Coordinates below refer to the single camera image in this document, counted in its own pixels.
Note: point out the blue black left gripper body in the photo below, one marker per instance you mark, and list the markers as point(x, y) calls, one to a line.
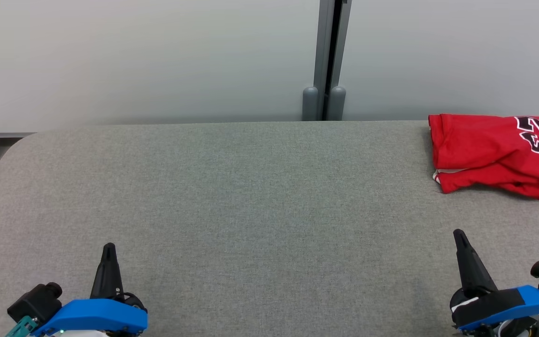
point(96, 316)

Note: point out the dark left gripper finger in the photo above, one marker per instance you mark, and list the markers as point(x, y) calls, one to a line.
point(102, 281)
point(114, 281)

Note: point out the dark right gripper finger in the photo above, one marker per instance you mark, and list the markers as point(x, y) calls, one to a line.
point(481, 278)
point(466, 276)

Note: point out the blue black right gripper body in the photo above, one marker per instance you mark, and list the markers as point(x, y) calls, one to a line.
point(494, 306)

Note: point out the red shorts with white trim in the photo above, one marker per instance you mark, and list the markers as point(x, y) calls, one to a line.
point(484, 180)

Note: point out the red and white jersey shirt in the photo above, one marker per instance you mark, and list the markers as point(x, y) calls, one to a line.
point(475, 140)

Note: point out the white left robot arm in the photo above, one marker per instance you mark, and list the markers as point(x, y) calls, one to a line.
point(82, 334)

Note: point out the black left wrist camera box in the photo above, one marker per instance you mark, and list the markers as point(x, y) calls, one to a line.
point(35, 302)

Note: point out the grey rounded post foot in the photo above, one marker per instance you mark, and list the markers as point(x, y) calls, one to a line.
point(337, 103)
point(310, 103)

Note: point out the grey vertical partition post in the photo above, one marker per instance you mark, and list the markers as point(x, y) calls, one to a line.
point(328, 42)

